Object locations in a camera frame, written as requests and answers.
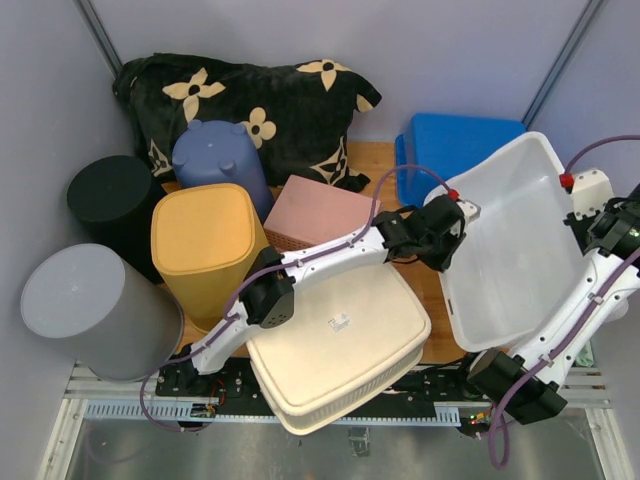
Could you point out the blue bucket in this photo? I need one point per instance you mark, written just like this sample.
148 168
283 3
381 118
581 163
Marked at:
214 152

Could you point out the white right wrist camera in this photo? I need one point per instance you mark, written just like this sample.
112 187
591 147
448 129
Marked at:
589 191

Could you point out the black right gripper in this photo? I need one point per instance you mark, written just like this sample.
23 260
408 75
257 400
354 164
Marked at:
578 227

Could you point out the yellow slatted basket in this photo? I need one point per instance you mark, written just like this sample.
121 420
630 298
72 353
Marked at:
204 241

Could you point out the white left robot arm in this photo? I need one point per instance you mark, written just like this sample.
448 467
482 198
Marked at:
265 300

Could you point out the aluminium frame rail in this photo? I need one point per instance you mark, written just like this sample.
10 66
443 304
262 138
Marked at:
92 20
579 31

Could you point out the green cloth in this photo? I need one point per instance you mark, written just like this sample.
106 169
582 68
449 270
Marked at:
585 357

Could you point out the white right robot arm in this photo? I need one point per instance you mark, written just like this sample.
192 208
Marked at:
525 382

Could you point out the right aluminium frame rail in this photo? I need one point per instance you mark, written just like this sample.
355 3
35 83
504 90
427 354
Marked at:
579 31

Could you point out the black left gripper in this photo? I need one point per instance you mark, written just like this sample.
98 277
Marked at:
456 237

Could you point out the black large bucket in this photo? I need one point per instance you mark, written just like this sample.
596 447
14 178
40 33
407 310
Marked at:
113 199

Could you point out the black mounting rail plate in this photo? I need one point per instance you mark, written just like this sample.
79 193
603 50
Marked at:
235 390

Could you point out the beige perforated basket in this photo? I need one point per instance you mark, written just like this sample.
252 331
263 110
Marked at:
349 339

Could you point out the pink small tray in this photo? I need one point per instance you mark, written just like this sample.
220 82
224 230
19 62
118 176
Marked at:
308 213

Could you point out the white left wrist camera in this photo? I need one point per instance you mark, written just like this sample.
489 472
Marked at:
470 210

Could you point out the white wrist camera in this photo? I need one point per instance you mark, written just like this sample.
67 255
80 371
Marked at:
470 210
589 191

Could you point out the black floral pillow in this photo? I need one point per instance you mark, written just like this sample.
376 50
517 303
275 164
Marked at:
297 116

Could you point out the grey bucket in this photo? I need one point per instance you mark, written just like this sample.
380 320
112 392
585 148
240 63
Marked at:
93 306

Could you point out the blue rimmed white tub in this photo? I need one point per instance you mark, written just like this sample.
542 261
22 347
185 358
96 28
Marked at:
518 260

